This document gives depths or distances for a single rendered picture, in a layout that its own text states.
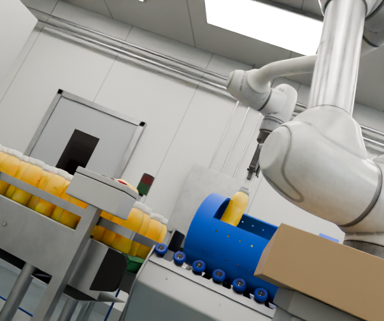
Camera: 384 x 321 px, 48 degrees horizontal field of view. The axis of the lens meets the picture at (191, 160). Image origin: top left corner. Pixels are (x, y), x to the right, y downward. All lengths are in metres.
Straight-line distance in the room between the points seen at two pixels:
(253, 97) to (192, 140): 3.55
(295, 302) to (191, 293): 0.71
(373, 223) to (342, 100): 0.27
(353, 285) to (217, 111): 4.58
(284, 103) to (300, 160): 0.87
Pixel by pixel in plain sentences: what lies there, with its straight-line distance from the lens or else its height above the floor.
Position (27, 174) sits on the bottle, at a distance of 1.75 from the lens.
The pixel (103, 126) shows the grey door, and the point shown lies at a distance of 5.38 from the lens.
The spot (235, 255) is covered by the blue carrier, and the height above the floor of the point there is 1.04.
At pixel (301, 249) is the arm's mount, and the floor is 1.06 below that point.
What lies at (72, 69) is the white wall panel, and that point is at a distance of 5.89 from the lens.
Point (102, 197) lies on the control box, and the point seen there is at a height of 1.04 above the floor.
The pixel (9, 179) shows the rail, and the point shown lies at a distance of 1.78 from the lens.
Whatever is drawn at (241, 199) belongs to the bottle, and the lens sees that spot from 1.59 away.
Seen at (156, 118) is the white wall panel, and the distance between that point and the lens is 5.30.
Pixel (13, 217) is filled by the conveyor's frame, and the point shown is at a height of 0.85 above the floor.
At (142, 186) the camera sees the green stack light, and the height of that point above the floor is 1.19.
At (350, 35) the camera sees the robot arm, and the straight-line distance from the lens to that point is 1.13.
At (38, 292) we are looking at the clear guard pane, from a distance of 2.18.
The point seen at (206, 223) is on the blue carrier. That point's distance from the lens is 1.48.
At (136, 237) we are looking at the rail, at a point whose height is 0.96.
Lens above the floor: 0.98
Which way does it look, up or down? 12 degrees up
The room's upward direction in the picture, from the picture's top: 24 degrees clockwise
